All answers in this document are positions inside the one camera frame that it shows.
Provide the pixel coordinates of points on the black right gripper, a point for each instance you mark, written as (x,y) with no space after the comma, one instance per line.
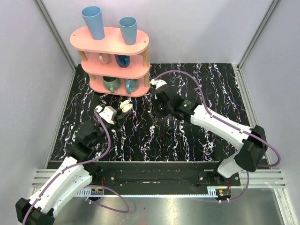
(155,101)

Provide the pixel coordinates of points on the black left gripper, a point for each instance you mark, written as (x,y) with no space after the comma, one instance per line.
(117,115)

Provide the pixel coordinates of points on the white earbuds charging case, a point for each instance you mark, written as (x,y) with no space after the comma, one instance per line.
(126,106)

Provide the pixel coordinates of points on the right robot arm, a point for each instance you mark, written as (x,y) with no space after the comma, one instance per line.
(250,143)

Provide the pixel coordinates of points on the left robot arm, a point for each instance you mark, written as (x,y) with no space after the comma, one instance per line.
(78,170)

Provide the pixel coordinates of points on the blue butterfly mug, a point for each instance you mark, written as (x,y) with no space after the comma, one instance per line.
(131,85)

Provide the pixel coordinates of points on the green ceramic mug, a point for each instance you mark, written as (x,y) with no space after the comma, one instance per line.
(111,83)

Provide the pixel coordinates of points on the pink three-tier shelf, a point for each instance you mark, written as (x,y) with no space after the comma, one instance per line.
(111,57)

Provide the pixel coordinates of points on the dark blue mug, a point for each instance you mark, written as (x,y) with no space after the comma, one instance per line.
(122,60)

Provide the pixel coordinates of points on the pink mug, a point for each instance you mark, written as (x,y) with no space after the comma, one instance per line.
(104,58)

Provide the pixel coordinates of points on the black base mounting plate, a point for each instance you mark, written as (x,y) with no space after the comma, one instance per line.
(164,178)

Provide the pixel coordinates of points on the blue cup right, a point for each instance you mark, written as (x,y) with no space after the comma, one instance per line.
(128,28)

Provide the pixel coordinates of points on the tall blue cup left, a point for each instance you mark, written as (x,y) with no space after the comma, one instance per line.
(92,16)

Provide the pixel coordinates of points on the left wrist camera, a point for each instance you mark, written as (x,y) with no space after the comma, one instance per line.
(108,114)

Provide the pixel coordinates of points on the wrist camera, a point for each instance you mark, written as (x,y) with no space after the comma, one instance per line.
(108,114)
(157,83)

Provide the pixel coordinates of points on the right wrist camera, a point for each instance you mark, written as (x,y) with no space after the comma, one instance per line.
(157,83)

